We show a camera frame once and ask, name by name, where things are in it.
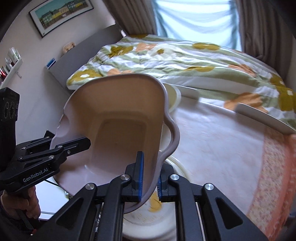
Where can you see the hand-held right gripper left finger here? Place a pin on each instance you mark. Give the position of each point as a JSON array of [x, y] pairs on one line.
[[140, 180]]

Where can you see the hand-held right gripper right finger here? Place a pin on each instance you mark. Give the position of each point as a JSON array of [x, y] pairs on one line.
[[163, 192]]

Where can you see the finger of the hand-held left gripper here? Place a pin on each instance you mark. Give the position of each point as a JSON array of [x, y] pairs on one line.
[[74, 146], [37, 144]]

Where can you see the plain white plate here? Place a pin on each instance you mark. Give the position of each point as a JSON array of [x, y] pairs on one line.
[[148, 231]]

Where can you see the pink bowl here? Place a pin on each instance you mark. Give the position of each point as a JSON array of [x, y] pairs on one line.
[[111, 104]]

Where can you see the person's left forearm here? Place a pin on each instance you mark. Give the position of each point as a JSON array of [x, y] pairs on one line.
[[9, 224]]

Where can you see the person's left hand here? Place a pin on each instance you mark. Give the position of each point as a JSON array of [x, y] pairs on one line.
[[30, 206]]

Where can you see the white tablecloth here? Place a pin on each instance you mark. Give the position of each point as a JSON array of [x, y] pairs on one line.
[[208, 150]]

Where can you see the red can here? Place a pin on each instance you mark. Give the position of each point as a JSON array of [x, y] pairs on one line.
[[3, 73]]

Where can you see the cream bowl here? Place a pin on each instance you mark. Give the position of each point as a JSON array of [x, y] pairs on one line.
[[173, 97]]

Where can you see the white green bottle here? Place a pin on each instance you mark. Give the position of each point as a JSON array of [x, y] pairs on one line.
[[13, 55]]

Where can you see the grey bed headboard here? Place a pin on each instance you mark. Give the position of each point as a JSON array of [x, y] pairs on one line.
[[85, 51]]

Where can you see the orange patterned cloth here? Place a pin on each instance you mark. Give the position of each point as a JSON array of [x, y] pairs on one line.
[[277, 176]]

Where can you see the floral blanket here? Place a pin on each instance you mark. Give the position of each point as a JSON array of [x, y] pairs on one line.
[[185, 60]]

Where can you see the framed houses picture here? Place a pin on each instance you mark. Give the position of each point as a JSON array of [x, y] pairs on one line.
[[60, 14]]

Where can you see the brown curtain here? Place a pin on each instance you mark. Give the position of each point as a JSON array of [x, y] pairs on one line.
[[263, 30], [129, 14]]

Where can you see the light blue cloth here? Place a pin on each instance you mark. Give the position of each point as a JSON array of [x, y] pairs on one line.
[[196, 20]]

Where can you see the white wall shelf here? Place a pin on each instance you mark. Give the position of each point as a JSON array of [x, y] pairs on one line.
[[13, 71]]

